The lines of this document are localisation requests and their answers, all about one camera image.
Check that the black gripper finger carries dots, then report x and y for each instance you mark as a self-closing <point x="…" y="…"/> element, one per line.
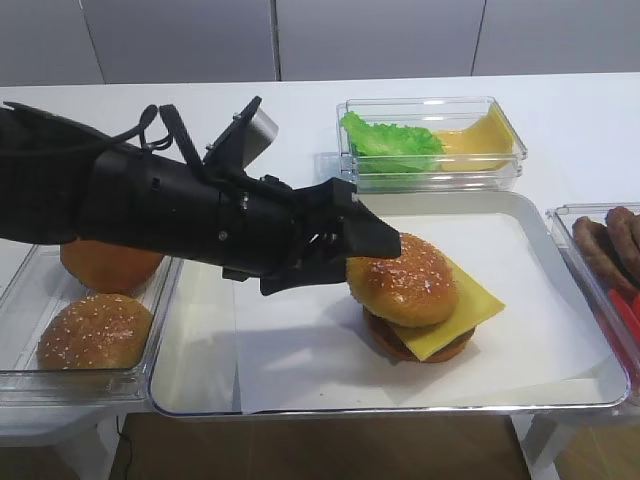
<point x="335" y="224"/>

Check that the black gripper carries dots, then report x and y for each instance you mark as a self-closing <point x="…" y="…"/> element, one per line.
<point x="153" y="203"/>

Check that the sesame top bun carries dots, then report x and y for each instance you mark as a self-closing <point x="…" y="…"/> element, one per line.
<point x="416" y="289"/>

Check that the sesame bun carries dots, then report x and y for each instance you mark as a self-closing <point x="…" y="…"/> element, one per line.
<point x="416" y="289"/>
<point x="100" y="331"/>

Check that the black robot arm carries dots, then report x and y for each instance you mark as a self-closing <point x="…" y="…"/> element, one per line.
<point x="46" y="162"/>

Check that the green lettuce leaf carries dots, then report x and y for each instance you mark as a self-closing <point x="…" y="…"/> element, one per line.
<point x="388" y="148"/>

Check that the clear plastic lettuce cheese container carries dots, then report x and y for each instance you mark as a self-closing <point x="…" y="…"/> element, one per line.
<point x="435" y="114"/>

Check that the brown burger patty on tray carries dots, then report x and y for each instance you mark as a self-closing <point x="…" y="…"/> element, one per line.
<point x="377" y="325"/>

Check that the white parchment paper sheet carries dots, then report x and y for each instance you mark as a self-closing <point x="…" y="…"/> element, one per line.
<point x="308" y="349"/>

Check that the yellow cheese slice on burger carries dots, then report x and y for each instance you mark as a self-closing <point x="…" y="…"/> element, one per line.
<point x="475" y="306"/>

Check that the bottom burger bun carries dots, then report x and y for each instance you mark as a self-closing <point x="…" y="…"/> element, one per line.
<point x="398" y="350"/>

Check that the silver metal tray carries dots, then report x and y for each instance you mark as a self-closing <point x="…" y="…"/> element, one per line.
<point x="197" y="368"/>

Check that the yellow cheese slice in container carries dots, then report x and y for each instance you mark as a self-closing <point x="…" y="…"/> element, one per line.
<point x="487" y="137"/>

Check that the plain brown bun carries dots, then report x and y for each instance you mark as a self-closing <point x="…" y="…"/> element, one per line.
<point x="107" y="268"/>

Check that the clear plastic patty tomato container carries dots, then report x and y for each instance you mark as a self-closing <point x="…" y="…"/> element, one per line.
<point x="590" y="300"/>

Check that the sesame bun in container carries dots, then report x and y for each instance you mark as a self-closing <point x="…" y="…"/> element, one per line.
<point x="100" y="331"/>

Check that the brown patty left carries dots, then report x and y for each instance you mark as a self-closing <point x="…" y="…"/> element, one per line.
<point x="597" y="249"/>

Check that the brown patty right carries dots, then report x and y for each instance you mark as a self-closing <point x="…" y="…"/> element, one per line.
<point x="623" y="229"/>

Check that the red tomato slice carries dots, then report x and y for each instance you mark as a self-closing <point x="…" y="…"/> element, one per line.
<point x="635" y="307"/>
<point x="621" y="304"/>

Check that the clear plastic bun container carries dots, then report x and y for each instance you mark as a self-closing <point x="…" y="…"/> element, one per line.
<point x="34" y="292"/>

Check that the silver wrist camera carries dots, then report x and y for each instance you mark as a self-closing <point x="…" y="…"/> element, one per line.
<point x="250" y="133"/>

